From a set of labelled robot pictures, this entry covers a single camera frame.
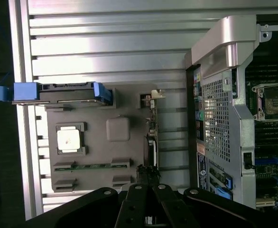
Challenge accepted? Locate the grey plastic parts rack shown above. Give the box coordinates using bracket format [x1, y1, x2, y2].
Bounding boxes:
[44, 83, 163, 194]

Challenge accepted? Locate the green motherboard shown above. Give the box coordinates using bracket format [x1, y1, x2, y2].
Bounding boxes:
[244, 64, 278, 209]

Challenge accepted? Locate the silver CPU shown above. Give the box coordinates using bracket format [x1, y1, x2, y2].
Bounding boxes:
[57, 125, 82, 151]

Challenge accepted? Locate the green RAM stick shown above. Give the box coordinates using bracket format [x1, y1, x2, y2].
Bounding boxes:
[54, 163, 130, 171]

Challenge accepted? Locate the CPU socket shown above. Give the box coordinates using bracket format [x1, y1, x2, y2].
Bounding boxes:
[251, 82, 278, 122]

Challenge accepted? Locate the open black PC case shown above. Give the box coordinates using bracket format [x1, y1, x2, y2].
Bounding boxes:
[184, 14, 278, 209]

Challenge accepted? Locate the hard disk in blue carrier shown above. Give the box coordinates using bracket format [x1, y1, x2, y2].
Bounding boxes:
[0, 82, 114, 107]

